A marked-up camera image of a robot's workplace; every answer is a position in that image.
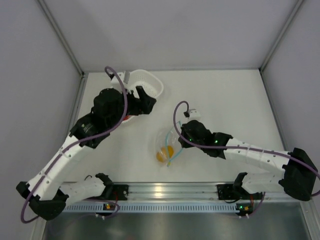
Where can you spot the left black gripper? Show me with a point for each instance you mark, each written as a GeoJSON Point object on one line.
{"type": "Point", "coordinates": [141, 106]}

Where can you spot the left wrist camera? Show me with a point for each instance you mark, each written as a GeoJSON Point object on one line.
{"type": "Point", "coordinates": [124, 77]}

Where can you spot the slotted cable duct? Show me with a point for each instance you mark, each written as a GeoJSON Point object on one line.
{"type": "Point", "coordinates": [189, 207]}

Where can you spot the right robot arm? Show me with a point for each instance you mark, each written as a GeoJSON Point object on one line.
{"type": "Point", "coordinates": [290, 172]}

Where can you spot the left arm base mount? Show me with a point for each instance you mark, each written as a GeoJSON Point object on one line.
{"type": "Point", "coordinates": [115, 192]}

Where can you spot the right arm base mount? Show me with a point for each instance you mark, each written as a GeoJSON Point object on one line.
{"type": "Point", "coordinates": [228, 192]}

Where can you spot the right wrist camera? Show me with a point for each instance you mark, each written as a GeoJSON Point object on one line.
{"type": "Point", "coordinates": [192, 114]}

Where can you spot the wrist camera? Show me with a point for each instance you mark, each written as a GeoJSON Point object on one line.
{"type": "Point", "coordinates": [124, 77]}
{"type": "Point", "coordinates": [192, 114]}

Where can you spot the orange fake food piece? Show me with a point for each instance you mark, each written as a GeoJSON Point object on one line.
{"type": "Point", "coordinates": [165, 153]}

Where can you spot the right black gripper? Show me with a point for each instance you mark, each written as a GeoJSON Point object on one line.
{"type": "Point", "coordinates": [184, 143]}

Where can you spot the clear zip top bag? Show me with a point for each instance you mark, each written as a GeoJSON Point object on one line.
{"type": "Point", "coordinates": [167, 136]}

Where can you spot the white perforated plastic basket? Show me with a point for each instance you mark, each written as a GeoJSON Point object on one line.
{"type": "Point", "coordinates": [140, 77]}

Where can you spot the aluminium mounting rail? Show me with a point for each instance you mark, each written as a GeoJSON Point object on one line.
{"type": "Point", "coordinates": [174, 191]}

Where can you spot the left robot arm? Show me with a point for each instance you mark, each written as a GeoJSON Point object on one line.
{"type": "Point", "coordinates": [46, 194]}

